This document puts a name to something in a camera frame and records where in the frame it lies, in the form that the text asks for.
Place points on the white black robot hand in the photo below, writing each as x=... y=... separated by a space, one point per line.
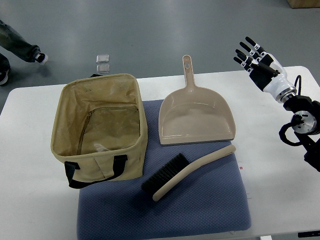
x=265 y=71

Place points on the beige hand broom black bristles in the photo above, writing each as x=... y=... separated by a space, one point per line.
x=177 y=169

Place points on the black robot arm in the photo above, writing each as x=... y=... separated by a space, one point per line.
x=304 y=122

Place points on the cardboard box corner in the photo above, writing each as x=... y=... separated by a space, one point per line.
x=304 y=4

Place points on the beige plastic dustpan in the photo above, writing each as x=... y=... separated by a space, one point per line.
x=194 y=114

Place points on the blue grey quilted mat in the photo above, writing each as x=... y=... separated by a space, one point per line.
x=210 y=200

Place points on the clear plastic floor plate upper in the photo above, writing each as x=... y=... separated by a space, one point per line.
x=102 y=58

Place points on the black table control panel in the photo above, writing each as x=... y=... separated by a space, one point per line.
x=309 y=234

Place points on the person leg with sneaker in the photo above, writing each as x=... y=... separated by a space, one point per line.
x=13 y=42

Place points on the yellow fabric bag black handles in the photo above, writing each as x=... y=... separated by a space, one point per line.
x=100 y=130

